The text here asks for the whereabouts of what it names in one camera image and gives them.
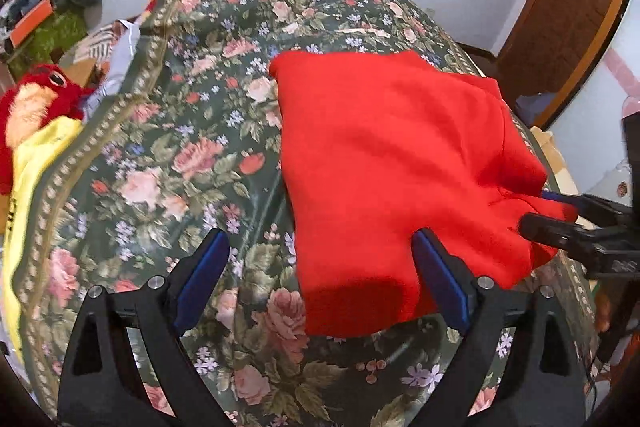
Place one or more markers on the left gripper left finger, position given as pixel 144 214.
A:
pixel 100 383

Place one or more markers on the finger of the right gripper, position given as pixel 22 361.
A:
pixel 574 239
pixel 597 210

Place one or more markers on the red parrot plush toy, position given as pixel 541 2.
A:
pixel 43 94

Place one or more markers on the red zip jacket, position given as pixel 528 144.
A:
pixel 378 146

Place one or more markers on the brown wooden door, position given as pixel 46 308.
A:
pixel 552 49

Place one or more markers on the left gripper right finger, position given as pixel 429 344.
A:
pixel 542 382

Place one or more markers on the orange box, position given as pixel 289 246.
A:
pixel 29 22

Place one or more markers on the yellow cloth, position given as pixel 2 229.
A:
pixel 30 160

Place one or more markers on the floral green bedspread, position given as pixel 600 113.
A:
pixel 191 141

